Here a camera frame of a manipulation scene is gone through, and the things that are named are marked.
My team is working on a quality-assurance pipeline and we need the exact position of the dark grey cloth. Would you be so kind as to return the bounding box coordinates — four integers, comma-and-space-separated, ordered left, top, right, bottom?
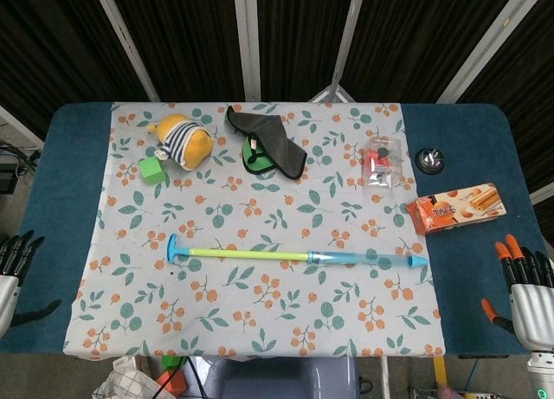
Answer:
224, 105, 308, 179

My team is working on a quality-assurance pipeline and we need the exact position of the clear bag of red parts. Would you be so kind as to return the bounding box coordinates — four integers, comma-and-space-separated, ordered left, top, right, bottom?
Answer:
361, 135, 406, 188

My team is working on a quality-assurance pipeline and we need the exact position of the green cube block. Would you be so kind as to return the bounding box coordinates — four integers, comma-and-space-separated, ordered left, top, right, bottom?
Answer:
138, 157, 168, 184

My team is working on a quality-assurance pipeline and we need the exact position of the orange biscuit box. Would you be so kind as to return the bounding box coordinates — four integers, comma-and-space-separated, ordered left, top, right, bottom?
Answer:
405, 182, 507, 235

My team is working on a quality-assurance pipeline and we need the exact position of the floral print tablecloth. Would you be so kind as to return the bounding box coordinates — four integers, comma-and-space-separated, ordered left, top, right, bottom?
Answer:
62, 100, 447, 359

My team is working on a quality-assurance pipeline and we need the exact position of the black cable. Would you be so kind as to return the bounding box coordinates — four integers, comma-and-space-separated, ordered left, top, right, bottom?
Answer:
151, 356, 207, 399

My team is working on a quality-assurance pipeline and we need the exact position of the blue green toy pump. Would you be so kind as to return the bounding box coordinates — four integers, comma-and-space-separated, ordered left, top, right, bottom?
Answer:
165, 234, 429, 271

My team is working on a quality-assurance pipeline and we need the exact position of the white metal frame post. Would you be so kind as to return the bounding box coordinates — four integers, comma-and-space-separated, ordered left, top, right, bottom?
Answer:
90, 0, 161, 102
232, 0, 263, 101
309, 0, 369, 104
435, 0, 547, 105

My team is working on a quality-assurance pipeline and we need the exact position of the orange block under table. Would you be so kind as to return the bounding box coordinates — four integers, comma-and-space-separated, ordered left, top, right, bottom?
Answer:
156, 370, 188, 394

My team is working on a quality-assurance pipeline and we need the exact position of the black electronic device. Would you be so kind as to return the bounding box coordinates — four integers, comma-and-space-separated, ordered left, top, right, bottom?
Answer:
0, 163, 19, 196

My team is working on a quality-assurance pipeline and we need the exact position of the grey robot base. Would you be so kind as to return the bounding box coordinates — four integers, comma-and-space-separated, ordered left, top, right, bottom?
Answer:
206, 356, 361, 399

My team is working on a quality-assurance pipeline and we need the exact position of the yellow plush toy striped shirt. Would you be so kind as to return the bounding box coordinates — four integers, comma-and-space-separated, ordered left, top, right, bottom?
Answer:
145, 113, 216, 171

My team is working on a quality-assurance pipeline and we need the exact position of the yellow table leg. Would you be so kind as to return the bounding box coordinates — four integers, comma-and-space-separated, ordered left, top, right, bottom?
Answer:
432, 356, 447, 389

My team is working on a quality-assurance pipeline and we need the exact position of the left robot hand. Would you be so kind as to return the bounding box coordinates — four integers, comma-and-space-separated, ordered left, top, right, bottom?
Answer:
0, 229, 63, 338

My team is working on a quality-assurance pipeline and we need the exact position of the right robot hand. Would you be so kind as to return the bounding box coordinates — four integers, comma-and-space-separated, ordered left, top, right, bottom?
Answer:
480, 233, 554, 353

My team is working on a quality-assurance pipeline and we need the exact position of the silver call bell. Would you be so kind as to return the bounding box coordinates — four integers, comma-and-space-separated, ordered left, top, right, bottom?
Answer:
415, 147, 446, 174

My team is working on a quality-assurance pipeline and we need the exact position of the checked white cloth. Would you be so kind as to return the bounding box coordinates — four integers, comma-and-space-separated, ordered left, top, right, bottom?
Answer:
93, 357, 162, 399

